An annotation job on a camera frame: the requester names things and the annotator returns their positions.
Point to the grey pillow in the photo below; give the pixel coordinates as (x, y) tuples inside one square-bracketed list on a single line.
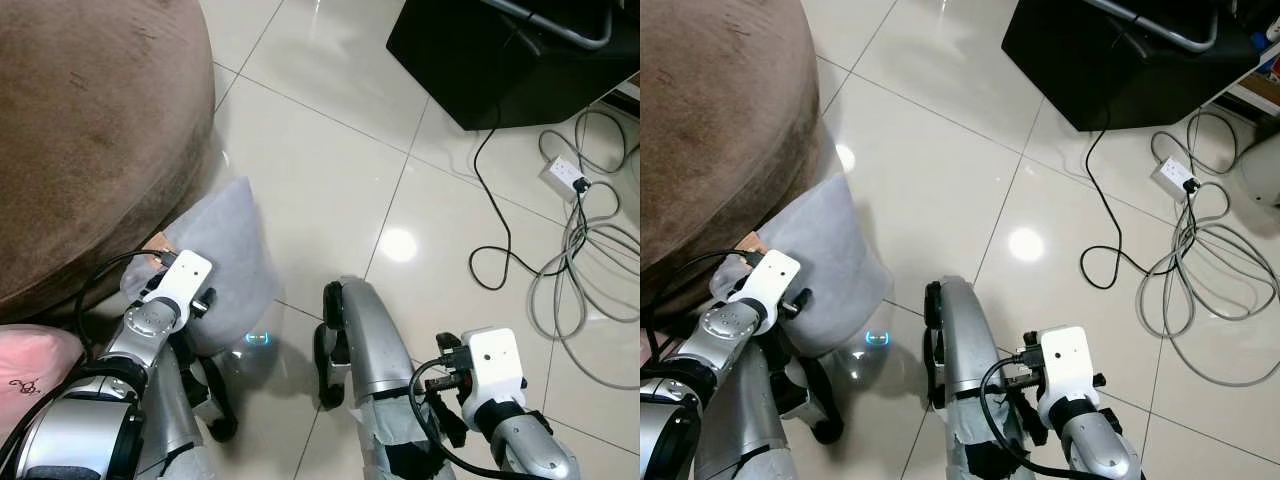
[(840, 260), (235, 260)]

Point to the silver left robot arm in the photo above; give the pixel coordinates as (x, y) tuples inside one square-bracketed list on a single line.
[(725, 325), (75, 440)]

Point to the brown upholstered sofa chair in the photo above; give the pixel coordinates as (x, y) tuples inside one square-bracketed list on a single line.
[(90, 130), (720, 120)]

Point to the silver right robot leg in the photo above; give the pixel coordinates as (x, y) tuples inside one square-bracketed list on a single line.
[(375, 340), (975, 340)]

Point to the silver robot leg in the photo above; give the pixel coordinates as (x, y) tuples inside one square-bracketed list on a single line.
[(735, 430), (375, 340), (172, 430), (975, 340)]

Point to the silver left robot leg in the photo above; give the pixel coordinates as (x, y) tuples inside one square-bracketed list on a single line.
[(735, 430), (172, 430)]

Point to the white power strip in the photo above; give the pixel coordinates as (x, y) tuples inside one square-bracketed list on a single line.
[(1170, 173), (560, 172)]

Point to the white shelf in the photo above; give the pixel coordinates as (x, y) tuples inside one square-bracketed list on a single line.
[(1250, 85), (625, 90)]

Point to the white round object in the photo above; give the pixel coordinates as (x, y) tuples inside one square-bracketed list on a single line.
[(1262, 180)]

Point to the black cabinet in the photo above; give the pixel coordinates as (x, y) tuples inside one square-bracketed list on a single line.
[(1090, 70), (470, 60)]

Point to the silver metal tube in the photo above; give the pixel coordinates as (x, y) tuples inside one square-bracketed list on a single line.
[(545, 27), (1150, 27)]

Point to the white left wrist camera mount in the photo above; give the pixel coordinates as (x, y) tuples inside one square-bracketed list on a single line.
[(768, 283), (180, 282)]

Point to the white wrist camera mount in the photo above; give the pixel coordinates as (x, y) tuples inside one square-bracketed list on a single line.
[(768, 283), (495, 370), (1065, 370), (180, 282)]

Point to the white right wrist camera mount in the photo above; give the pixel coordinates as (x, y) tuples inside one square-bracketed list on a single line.
[(495, 370), (1065, 370)]

